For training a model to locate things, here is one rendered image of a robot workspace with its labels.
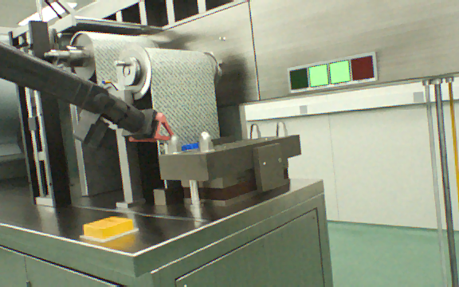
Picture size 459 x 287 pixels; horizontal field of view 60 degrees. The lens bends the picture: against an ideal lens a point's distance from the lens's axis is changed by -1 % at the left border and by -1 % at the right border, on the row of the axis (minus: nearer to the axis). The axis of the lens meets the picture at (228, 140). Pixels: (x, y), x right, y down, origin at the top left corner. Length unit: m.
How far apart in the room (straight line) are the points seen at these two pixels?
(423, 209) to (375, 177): 0.44
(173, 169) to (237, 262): 0.26
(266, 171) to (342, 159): 2.71
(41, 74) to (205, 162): 0.37
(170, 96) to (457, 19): 0.69
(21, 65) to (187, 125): 0.50
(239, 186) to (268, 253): 0.17
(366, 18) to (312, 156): 2.84
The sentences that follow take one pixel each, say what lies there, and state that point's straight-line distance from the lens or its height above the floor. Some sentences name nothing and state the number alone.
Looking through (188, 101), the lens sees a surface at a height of 1.16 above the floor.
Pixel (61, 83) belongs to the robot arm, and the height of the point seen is 1.20.
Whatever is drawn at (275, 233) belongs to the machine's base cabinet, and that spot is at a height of 0.82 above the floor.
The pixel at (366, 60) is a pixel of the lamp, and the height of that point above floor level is 1.20.
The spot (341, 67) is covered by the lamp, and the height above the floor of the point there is 1.20.
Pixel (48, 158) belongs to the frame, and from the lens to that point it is 1.25.
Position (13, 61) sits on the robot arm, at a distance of 0.75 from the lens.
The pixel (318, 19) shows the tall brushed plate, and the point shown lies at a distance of 1.12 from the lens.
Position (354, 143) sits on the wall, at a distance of 3.63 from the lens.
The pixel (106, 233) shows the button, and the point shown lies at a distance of 0.80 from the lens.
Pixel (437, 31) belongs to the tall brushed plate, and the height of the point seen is 1.24.
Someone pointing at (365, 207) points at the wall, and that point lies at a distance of 3.70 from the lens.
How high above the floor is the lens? 1.10
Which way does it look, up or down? 3 degrees down
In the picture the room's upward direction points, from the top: 6 degrees counter-clockwise
